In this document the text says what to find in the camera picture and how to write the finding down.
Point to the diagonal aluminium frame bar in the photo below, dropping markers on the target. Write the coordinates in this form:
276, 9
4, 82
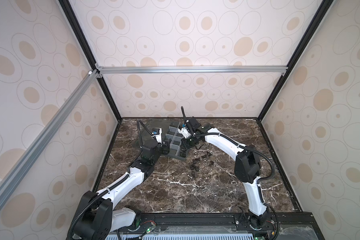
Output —
27, 160

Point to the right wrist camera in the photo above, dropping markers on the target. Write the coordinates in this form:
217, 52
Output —
189, 127

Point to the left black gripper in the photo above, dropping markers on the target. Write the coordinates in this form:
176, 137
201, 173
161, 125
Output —
166, 148

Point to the horizontal aluminium frame bar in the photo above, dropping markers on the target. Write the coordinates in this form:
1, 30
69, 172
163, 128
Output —
192, 70

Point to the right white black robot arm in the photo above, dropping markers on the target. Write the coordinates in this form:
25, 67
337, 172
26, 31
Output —
247, 168

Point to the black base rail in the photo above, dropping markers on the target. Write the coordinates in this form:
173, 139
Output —
196, 226

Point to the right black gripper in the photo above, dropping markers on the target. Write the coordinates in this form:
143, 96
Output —
186, 142

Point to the pile of black screws nuts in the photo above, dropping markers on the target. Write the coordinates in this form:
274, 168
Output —
202, 157

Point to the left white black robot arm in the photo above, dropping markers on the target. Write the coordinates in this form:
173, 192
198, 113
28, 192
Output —
114, 195

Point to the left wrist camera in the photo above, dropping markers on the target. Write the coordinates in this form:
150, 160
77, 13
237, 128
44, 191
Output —
157, 134

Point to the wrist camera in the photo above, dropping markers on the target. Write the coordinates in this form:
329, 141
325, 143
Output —
157, 134
189, 127

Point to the clear compartment organizer box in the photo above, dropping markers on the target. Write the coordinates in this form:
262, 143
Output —
172, 137

